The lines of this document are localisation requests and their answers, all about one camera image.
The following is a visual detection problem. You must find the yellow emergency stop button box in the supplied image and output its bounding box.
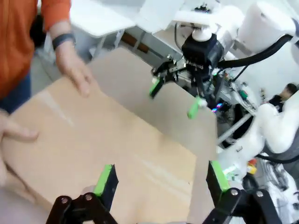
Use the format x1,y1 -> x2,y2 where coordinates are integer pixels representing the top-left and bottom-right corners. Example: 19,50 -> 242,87
246,158 -> 258,175

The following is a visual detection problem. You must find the dark-haired person in background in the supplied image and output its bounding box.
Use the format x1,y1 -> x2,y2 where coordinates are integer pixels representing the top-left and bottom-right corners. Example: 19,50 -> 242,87
268,83 -> 299,106

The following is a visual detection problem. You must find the person's left hand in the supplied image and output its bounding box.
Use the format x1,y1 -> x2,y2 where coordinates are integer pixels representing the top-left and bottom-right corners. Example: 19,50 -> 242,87
55,44 -> 96,98

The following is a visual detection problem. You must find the left gripper green-padded right finger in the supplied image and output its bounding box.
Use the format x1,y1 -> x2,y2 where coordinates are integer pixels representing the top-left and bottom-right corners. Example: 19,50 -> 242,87
203,160 -> 282,224

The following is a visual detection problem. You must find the person's torso in orange shirt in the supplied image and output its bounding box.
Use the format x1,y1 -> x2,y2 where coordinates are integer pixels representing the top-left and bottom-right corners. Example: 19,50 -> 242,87
0,0 -> 72,99

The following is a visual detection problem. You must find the person's right hand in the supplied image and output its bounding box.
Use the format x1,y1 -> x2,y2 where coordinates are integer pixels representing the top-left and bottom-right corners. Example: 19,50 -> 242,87
0,109 -> 39,187

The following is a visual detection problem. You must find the person's left forearm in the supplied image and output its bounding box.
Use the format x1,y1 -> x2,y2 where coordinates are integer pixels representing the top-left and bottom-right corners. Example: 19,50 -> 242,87
48,18 -> 76,56

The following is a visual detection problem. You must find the person's leg in blue jeans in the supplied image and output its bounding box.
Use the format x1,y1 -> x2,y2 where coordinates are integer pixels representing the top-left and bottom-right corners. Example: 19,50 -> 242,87
0,72 -> 32,114

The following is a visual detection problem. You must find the black corrugated cable hose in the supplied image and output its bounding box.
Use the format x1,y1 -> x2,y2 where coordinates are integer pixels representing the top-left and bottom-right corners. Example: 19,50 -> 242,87
218,34 -> 294,69

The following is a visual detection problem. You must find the electronics rack with wires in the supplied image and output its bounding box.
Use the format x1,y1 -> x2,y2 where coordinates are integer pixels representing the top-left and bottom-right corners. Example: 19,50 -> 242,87
218,70 -> 261,115

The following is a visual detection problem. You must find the brown cardboard box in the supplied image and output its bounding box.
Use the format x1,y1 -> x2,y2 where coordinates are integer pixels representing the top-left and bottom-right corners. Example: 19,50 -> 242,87
1,76 -> 197,224

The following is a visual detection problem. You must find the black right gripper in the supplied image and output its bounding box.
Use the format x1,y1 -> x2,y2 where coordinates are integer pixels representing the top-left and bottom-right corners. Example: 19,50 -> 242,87
149,34 -> 224,119

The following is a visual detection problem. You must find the left gripper green-padded left finger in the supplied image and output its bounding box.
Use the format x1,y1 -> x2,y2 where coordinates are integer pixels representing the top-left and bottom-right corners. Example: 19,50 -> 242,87
45,164 -> 119,224

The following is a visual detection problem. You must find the black wristband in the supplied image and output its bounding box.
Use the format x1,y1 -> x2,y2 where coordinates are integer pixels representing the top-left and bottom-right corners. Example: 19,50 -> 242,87
51,33 -> 76,51

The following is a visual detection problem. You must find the white table with metal legs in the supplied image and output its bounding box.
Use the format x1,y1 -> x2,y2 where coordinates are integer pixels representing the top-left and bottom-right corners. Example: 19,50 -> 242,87
70,0 -> 136,60

